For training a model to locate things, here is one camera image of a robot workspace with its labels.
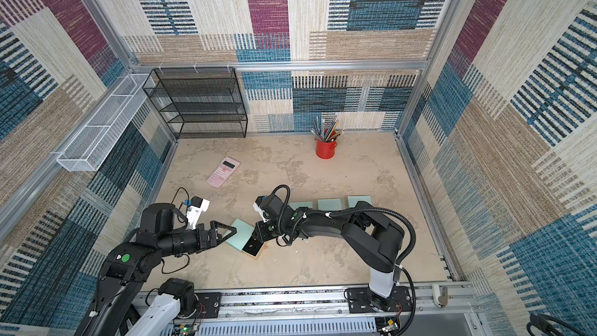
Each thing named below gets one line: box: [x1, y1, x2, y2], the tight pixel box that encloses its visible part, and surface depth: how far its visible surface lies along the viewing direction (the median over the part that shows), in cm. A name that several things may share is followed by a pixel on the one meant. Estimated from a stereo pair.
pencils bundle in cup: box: [310, 115, 346, 143], surface depth 108 cm
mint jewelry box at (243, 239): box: [225, 217, 265, 258], surface depth 84 cm
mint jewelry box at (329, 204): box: [317, 198, 343, 211], surface depth 96 cm
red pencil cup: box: [314, 136, 339, 160], surface depth 114 cm
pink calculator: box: [205, 156, 241, 189], surface depth 107 cm
